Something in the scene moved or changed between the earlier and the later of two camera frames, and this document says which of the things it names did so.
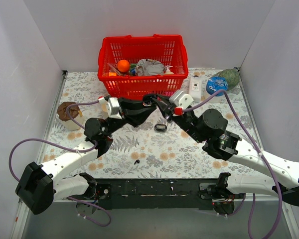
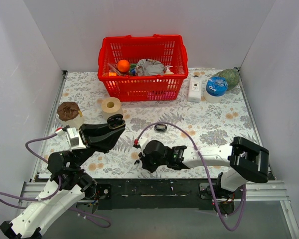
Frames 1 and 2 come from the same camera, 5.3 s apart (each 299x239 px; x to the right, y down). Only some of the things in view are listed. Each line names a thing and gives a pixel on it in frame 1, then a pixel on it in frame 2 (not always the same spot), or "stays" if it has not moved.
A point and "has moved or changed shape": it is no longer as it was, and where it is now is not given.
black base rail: (151, 194) stays
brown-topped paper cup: (64, 119) stays
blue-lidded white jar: (213, 85) stays
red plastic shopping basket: (170, 50) stays
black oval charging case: (160, 127) stays
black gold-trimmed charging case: (147, 100) has moved or changed shape
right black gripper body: (171, 112) to (144, 158)
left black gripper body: (122, 108) to (85, 137)
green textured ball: (231, 75) stays
